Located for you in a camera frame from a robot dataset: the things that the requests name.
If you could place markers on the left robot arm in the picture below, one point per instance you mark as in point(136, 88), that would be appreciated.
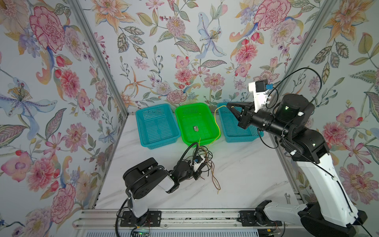
point(145, 176)

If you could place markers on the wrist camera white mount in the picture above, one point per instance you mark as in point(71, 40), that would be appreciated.
point(260, 90)
point(198, 162)

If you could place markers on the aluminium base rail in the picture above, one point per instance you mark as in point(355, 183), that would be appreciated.
point(170, 219)

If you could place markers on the bright green basket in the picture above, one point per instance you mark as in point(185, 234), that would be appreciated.
point(197, 114)

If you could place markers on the teal basket right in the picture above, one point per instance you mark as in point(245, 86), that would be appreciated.
point(232, 132)

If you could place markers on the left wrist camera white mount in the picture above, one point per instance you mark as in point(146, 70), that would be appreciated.
point(198, 162)

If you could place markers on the silver wrench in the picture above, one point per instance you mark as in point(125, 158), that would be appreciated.
point(288, 198)

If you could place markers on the teal basket left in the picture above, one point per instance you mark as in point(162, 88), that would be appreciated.
point(157, 126)

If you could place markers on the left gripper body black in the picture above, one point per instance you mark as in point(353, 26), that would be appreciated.
point(188, 174)

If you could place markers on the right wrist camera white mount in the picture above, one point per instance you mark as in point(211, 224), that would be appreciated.
point(260, 90)

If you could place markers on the teal basket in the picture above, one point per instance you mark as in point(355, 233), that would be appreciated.
point(232, 132)
point(157, 126)

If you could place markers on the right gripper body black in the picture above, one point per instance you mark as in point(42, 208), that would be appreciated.
point(248, 121)

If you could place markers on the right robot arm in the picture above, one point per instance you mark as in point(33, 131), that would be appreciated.
point(333, 214)

